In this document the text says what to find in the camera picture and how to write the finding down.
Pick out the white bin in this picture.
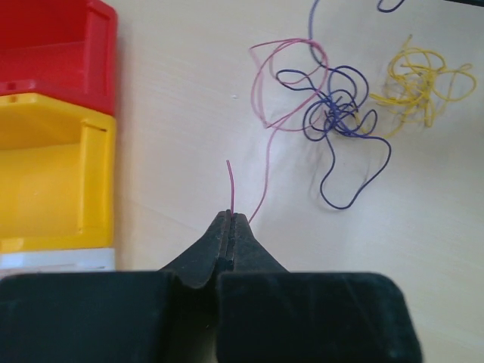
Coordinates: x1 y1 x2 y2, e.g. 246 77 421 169
1 248 116 278

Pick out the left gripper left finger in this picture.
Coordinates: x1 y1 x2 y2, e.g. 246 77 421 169
1 211 231 362

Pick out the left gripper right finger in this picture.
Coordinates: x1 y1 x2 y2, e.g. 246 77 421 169
217 214 424 362

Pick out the yellow bin middle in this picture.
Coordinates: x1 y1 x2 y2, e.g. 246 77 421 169
1 93 116 253

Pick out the yellow thin wire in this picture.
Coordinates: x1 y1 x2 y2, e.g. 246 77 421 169
369 34 478 139

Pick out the red bin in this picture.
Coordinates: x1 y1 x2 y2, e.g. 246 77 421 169
1 0 117 115

